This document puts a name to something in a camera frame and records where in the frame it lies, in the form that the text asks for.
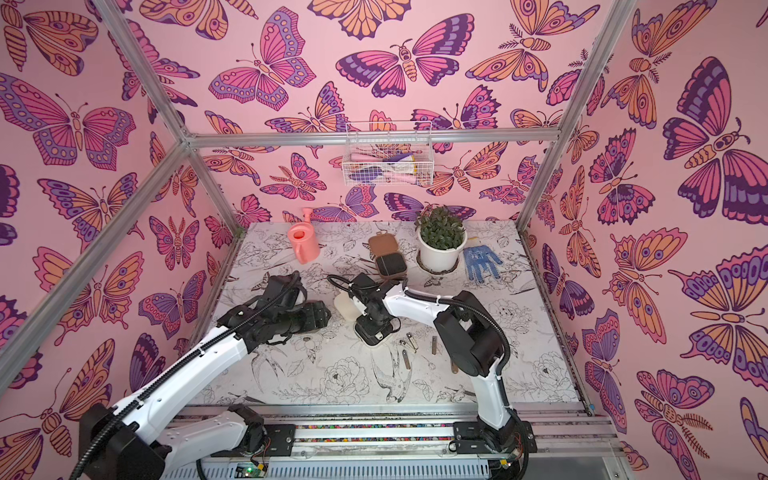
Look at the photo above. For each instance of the gold nail clipper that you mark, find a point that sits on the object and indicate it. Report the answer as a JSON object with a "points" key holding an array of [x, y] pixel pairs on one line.
{"points": [[412, 342]]}

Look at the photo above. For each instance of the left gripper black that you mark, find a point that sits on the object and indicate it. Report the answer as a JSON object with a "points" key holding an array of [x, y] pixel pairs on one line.
{"points": [[314, 322]]}

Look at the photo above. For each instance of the white potted green plant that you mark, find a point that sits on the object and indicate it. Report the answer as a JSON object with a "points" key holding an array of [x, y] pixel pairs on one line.
{"points": [[442, 237]]}

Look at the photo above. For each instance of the white wire wall basket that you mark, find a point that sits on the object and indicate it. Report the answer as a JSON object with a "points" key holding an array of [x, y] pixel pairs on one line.
{"points": [[385, 152]]}

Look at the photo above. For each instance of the cream clipper case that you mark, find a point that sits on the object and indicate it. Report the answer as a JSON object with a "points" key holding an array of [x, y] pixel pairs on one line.
{"points": [[372, 330]]}

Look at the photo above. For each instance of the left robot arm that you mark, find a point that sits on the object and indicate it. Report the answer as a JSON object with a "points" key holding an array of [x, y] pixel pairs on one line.
{"points": [[134, 440]]}

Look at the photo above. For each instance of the dark brown clipper case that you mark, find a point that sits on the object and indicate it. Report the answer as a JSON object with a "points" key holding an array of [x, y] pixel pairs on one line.
{"points": [[387, 257]]}

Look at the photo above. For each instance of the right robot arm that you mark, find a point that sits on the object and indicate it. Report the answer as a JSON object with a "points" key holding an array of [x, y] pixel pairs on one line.
{"points": [[475, 343]]}

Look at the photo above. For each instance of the grey nail clipper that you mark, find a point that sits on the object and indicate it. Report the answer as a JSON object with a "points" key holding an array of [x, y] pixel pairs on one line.
{"points": [[406, 359]]}

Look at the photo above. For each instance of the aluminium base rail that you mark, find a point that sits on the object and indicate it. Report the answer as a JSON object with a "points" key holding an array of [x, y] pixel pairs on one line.
{"points": [[430, 441]]}

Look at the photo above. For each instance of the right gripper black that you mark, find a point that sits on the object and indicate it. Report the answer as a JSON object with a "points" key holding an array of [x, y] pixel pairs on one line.
{"points": [[370, 324]]}

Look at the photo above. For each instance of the blue gardening glove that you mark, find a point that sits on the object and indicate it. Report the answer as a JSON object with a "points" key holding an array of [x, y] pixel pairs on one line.
{"points": [[481, 261]]}

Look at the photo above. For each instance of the pink watering can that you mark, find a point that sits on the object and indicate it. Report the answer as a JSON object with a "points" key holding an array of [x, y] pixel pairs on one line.
{"points": [[303, 239]]}

